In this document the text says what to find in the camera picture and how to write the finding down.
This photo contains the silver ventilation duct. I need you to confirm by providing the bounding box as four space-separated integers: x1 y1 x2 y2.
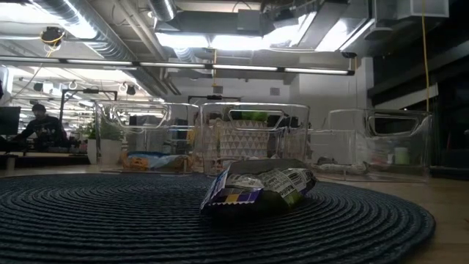
32 0 169 98
148 0 177 22

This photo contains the succulent in patterned pot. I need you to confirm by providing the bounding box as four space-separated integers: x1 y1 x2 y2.
214 109 275 161

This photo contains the round dark woven placemat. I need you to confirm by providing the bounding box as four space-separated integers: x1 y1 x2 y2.
0 172 437 264

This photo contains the black aluminium table frame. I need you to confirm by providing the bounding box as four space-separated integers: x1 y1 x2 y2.
0 150 469 181

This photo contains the black yellow cord reel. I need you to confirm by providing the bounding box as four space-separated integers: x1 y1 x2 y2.
39 26 67 48

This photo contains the leafy plant in white pot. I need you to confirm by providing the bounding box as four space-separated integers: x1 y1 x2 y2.
86 120 124 166

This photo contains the black computer monitor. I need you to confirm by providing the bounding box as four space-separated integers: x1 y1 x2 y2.
0 106 22 136

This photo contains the person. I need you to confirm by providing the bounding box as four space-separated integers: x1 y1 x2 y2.
12 103 70 152

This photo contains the clear plastic bin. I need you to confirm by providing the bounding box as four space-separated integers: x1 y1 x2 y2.
309 108 433 183
94 100 201 174
199 102 311 176

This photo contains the blue granola bar wrapper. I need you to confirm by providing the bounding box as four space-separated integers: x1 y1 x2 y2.
199 158 319 216
128 150 166 159
124 153 193 172

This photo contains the yellow extension cable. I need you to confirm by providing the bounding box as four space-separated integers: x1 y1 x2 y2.
421 0 430 113

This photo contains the black gantry frame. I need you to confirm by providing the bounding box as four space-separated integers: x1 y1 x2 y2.
188 94 242 106

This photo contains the long LED light bar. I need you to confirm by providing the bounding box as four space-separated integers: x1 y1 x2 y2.
0 56 355 77

